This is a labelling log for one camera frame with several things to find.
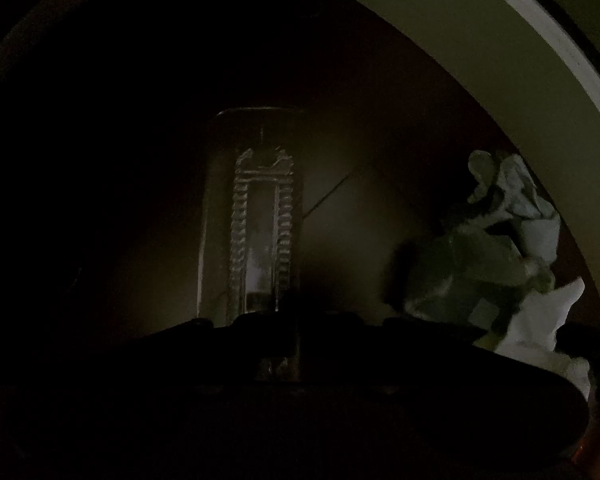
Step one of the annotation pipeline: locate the clear plastic wrapper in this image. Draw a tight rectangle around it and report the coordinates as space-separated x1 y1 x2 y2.
199 106 306 381

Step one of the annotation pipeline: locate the crumpled blue-grey wrapper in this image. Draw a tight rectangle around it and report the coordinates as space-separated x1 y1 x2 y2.
387 149 565 343

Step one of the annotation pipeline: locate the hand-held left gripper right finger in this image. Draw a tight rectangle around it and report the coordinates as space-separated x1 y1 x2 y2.
280 287 486 391

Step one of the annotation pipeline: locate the white baseboard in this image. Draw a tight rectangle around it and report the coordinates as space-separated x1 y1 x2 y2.
450 0 600 126

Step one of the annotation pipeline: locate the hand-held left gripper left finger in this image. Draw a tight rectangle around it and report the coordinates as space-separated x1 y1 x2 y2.
125 310 281 391

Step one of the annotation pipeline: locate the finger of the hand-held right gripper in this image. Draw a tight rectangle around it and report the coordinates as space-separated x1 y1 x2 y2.
555 322 600 368

